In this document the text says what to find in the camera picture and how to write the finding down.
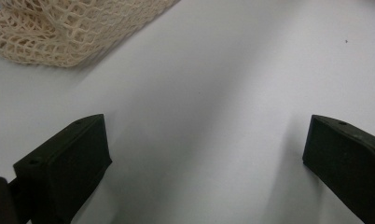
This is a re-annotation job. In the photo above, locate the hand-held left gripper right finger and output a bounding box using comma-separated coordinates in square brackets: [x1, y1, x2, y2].
[302, 114, 375, 224]

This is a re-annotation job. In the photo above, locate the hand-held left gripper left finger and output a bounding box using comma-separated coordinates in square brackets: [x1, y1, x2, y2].
[12, 113, 113, 224]

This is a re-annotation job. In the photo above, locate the beige mesh net bag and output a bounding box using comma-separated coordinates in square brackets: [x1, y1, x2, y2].
[0, 0, 181, 68]

